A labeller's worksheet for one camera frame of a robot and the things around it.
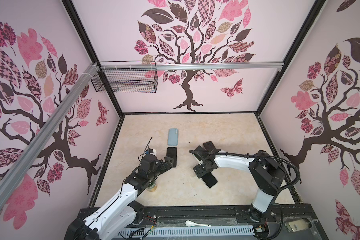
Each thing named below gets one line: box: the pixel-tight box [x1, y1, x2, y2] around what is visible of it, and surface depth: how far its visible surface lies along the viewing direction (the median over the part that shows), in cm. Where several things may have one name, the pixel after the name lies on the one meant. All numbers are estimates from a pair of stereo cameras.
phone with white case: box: [201, 172, 218, 188], surface depth 86 cm
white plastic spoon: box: [185, 220, 212, 227], surface depth 72 cm
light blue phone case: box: [167, 128, 179, 146], surface depth 109 cm
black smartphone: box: [166, 147, 177, 168], surface depth 100 cm
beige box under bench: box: [284, 218, 312, 232], surface depth 70 cm
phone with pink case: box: [194, 141, 216, 151], surface depth 102 cm
